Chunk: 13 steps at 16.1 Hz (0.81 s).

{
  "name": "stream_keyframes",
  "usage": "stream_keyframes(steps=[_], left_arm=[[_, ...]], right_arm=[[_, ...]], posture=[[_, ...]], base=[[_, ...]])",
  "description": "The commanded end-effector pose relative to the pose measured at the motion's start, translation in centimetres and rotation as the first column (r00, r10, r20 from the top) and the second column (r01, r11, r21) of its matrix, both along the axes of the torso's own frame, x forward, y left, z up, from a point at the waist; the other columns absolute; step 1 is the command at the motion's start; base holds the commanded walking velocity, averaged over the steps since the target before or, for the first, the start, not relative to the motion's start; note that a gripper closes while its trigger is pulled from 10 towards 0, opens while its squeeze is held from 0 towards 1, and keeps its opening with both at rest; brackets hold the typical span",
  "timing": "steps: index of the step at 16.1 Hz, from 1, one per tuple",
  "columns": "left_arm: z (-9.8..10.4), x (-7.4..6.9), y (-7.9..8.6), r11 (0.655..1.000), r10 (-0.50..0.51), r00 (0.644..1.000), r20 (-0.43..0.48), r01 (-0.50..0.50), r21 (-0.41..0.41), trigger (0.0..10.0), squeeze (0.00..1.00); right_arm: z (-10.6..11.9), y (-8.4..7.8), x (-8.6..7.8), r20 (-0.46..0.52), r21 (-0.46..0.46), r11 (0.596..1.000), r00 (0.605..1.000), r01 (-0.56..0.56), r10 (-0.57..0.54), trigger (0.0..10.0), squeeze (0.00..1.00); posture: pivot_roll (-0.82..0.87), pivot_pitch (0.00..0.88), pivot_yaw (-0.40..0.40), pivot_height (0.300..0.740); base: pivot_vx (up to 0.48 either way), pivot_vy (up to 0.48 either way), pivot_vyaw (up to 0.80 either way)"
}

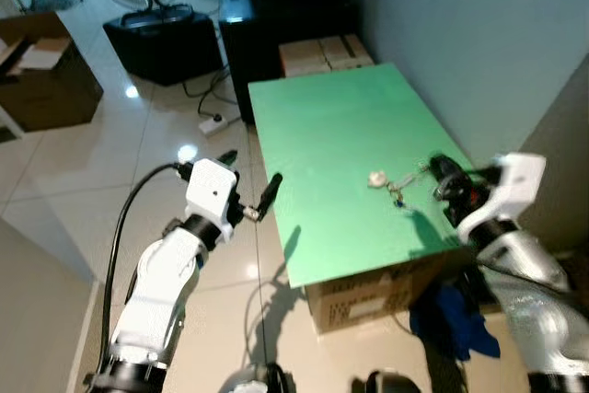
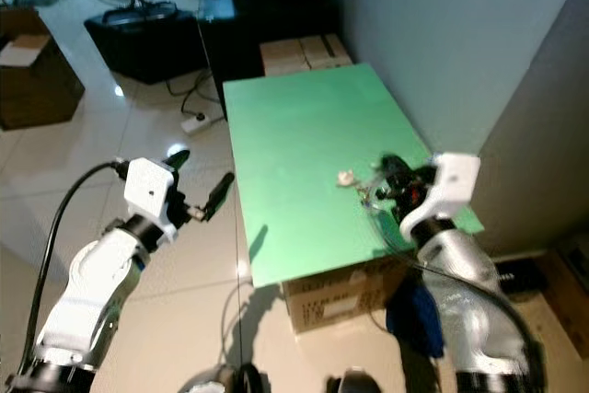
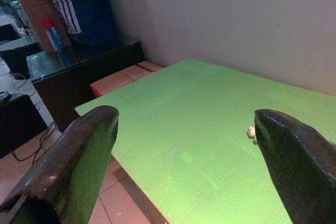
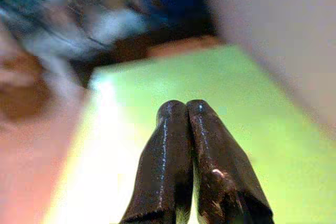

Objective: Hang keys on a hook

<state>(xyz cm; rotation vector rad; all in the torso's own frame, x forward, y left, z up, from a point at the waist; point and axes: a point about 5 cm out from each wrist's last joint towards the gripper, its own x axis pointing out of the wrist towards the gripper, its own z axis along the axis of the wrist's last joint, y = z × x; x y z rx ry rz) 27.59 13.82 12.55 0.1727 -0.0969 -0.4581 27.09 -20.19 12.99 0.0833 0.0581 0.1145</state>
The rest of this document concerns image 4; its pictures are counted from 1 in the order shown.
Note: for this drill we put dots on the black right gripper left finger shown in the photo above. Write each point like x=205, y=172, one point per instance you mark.
x=165, y=161

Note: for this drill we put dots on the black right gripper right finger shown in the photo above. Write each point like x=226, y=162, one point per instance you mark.
x=218, y=161

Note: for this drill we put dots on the dark blue object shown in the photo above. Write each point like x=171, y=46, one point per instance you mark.
x=178, y=1

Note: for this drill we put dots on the grey blue cloth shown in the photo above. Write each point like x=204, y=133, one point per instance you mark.
x=65, y=16

